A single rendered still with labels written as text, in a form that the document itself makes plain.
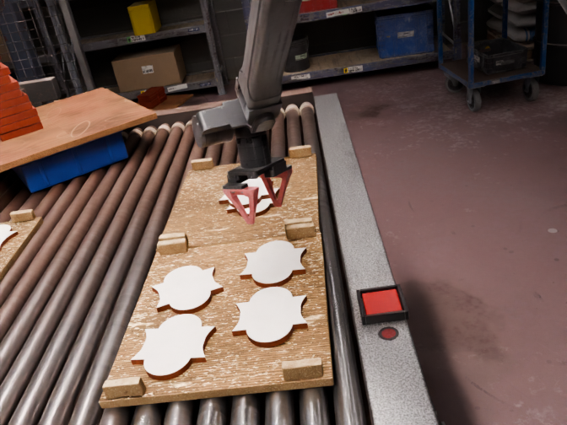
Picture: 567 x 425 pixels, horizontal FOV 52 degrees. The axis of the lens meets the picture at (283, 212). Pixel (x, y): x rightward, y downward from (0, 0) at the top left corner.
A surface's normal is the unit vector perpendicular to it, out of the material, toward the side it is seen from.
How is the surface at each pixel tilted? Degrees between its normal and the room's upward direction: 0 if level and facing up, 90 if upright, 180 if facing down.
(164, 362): 0
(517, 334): 0
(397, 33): 90
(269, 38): 137
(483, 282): 0
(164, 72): 90
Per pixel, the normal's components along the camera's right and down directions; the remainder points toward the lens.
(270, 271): -0.15, -0.87
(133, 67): 0.00, 0.48
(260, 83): 0.30, 0.91
